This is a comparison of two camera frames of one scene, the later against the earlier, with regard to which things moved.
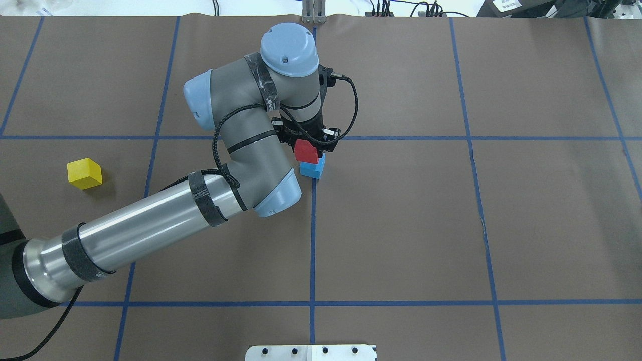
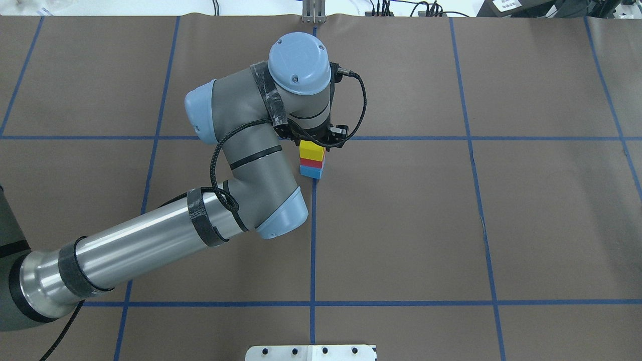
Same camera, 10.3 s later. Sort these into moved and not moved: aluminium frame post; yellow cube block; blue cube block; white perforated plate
Moved: yellow cube block
Not moved: blue cube block; aluminium frame post; white perforated plate
